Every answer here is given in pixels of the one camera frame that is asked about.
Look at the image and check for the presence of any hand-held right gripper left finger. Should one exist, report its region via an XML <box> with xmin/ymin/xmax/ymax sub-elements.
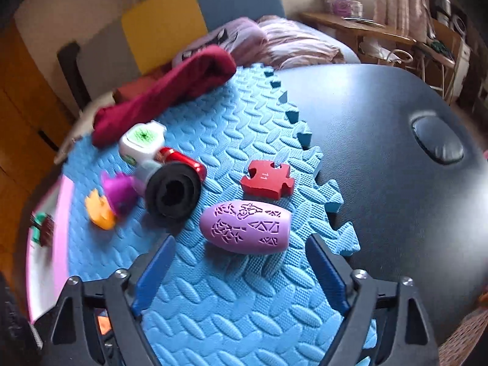
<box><xmin>40</xmin><ymin>234</ymin><xmax>177</xmax><ymax>366</ymax></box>

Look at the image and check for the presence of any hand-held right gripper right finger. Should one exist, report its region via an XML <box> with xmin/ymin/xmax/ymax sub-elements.
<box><xmin>307</xmin><ymin>234</ymin><xmax>439</xmax><ymax>366</ymax></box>

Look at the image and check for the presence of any orange plastic toy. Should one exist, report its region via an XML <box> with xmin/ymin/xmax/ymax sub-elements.
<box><xmin>84</xmin><ymin>190</ymin><xmax>117</xmax><ymax>231</ymax></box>

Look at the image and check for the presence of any purple plastic toy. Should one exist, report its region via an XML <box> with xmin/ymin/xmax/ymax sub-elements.
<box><xmin>101</xmin><ymin>171</ymin><xmax>140</xmax><ymax>214</ymax></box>

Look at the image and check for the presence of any black foam roll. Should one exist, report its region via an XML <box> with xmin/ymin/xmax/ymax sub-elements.
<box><xmin>145</xmin><ymin>162</ymin><xmax>202</xmax><ymax>221</ymax></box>

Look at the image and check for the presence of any purple perforated oval shell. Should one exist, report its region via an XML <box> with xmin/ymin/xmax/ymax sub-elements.
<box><xmin>199</xmin><ymin>200</ymin><xmax>293</xmax><ymax>254</ymax></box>

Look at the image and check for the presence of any pink tray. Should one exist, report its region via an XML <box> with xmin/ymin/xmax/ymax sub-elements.
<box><xmin>25</xmin><ymin>177</ymin><xmax>77</xmax><ymax>323</ymax></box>

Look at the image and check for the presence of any red puzzle piece block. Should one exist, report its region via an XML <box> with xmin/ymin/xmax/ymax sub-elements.
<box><xmin>240</xmin><ymin>160</ymin><xmax>295</xmax><ymax>199</ymax></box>

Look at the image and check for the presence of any red metal cylinder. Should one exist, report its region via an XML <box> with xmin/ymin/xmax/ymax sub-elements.
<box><xmin>158</xmin><ymin>147</ymin><xmax>207</xmax><ymax>181</ymax></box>

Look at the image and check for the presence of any green and red toy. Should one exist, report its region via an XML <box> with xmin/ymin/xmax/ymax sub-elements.
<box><xmin>30</xmin><ymin>213</ymin><xmax>56</xmax><ymax>246</ymax></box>

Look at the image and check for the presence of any white and green plug-in device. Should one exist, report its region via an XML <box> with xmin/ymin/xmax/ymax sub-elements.
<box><xmin>119</xmin><ymin>120</ymin><xmax>167</xmax><ymax>166</ymax></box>

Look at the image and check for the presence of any pink patterned blanket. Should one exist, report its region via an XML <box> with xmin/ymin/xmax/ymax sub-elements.
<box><xmin>438</xmin><ymin>305</ymin><xmax>488</xmax><ymax>366</ymax></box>

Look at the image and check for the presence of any blue foam puzzle mat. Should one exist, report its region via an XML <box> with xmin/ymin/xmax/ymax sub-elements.
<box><xmin>63</xmin><ymin>65</ymin><xmax>378</xmax><ymax>366</ymax></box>

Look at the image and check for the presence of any black oval cushion plug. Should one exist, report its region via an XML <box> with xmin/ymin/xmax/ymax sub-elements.
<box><xmin>411</xmin><ymin>116</ymin><xmax>465</xmax><ymax>164</ymax></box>

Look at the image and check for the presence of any rust red cushion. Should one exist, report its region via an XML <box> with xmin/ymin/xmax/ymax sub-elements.
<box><xmin>114</xmin><ymin>76</ymin><xmax>161</xmax><ymax>102</ymax></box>

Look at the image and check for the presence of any dark red cloth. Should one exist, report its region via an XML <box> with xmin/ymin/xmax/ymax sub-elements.
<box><xmin>91</xmin><ymin>45</ymin><xmax>237</xmax><ymax>147</ymax></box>

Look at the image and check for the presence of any orange wooden wardrobe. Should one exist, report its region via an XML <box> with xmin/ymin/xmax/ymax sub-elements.
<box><xmin>0</xmin><ymin>19</ymin><xmax>77</xmax><ymax>260</ymax></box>

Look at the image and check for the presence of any grey yellow blue headboard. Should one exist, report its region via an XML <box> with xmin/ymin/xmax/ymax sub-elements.
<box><xmin>57</xmin><ymin>0</ymin><xmax>286</xmax><ymax>111</ymax></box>

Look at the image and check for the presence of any purple pillow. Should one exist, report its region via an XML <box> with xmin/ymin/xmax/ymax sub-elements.
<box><xmin>171</xmin><ymin>17</ymin><xmax>269</xmax><ymax>69</ymax></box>

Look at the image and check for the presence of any wooden desk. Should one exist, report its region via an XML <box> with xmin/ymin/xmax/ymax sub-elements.
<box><xmin>299</xmin><ymin>11</ymin><xmax>456</xmax><ymax>65</ymax></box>

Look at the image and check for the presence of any cardboard box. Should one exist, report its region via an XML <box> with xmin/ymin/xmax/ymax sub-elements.
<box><xmin>435</xmin><ymin>19</ymin><xmax>471</xmax><ymax>103</ymax></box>

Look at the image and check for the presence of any purple box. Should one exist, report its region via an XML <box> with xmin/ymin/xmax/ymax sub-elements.
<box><xmin>324</xmin><ymin>0</ymin><xmax>363</xmax><ymax>16</ymax></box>

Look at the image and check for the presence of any pink curtain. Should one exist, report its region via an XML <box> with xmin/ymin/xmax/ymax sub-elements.
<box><xmin>374</xmin><ymin>0</ymin><xmax>435</xmax><ymax>41</ymax></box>

